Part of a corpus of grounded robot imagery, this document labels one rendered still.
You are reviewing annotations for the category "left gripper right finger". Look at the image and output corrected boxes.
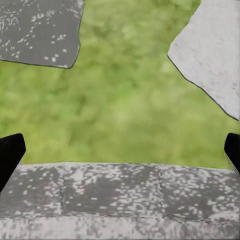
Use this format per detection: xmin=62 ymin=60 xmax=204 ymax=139
xmin=224 ymin=132 xmax=240 ymax=173

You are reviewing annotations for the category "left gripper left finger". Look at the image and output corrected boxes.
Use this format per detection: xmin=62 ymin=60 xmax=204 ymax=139
xmin=0 ymin=133 xmax=26 ymax=193

